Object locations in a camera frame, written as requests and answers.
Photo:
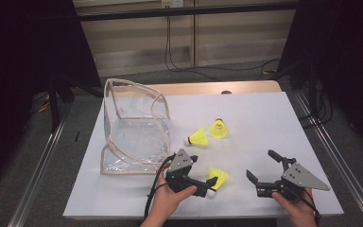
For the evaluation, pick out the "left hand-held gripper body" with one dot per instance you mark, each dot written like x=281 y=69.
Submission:
x=180 y=162

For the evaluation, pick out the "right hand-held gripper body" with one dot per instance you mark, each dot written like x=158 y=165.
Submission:
x=302 y=178

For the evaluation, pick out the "yellow shuttlecock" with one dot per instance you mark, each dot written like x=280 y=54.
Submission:
x=220 y=176
x=199 y=138
x=218 y=130

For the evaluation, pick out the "clear bag with beige trim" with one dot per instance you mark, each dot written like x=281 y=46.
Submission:
x=138 y=138

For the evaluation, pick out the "person's right hand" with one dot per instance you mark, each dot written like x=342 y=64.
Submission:
x=299 y=209

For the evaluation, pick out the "person's left hand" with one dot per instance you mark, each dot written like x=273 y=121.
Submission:
x=165 y=203

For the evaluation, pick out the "white table cover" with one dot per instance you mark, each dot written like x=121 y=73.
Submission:
x=264 y=126

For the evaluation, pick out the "wooden table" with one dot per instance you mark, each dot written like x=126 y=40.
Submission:
x=201 y=88

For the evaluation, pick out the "dark round table grommet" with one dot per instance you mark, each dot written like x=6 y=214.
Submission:
x=226 y=92

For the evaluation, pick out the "black metal stand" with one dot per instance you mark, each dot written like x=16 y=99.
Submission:
x=54 y=104
x=312 y=88

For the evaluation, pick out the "small black floor object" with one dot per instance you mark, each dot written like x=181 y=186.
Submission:
x=76 y=136

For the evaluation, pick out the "dark curtain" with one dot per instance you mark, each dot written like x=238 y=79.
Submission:
x=19 y=63
x=343 y=47

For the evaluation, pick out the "black horizontal bar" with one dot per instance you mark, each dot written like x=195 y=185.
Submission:
x=170 y=12

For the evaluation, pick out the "metal floor rail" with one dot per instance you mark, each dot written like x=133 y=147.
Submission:
x=343 y=164
x=34 y=179

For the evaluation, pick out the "white wall socket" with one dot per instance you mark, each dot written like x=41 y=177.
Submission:
x=172 y=3

